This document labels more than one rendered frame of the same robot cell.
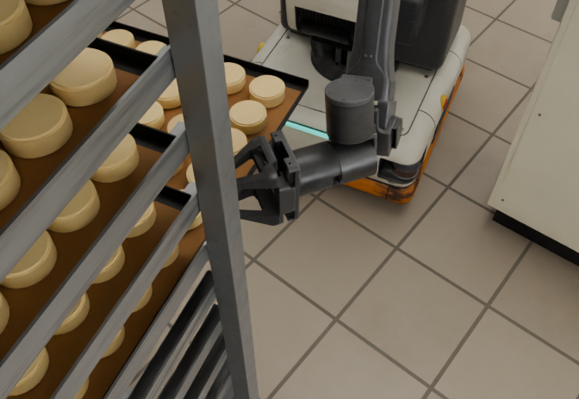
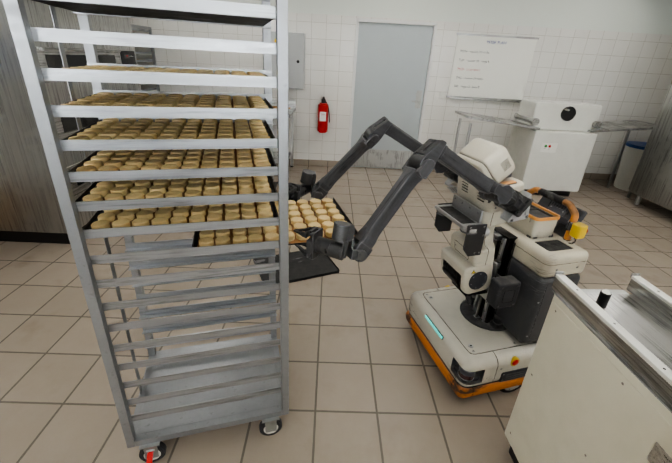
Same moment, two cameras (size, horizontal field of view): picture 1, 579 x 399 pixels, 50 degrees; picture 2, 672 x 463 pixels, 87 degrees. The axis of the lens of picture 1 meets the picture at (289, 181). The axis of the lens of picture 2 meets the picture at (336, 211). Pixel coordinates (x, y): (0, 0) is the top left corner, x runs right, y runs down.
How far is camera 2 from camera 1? 0.88 m
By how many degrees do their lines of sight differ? 46
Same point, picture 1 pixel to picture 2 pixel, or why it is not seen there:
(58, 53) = (243, 144)
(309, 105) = (440, 315)
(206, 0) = (283, 155)
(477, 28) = not seen: hidden behind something
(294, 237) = (396, 370)
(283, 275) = (375, 379)
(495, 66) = not seen: hidden behind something
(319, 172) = (321, 244)
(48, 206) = (228, 172)
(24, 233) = (220, 172)
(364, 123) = (338, 234)
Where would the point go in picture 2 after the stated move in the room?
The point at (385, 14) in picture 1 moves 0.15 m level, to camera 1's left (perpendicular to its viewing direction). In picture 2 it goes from (377, 215) to (348, 201)
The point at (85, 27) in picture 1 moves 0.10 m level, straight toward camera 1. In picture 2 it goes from (252, 144) to (228, 150)
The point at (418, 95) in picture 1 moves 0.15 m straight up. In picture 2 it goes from (499, 346) to (507, 322)
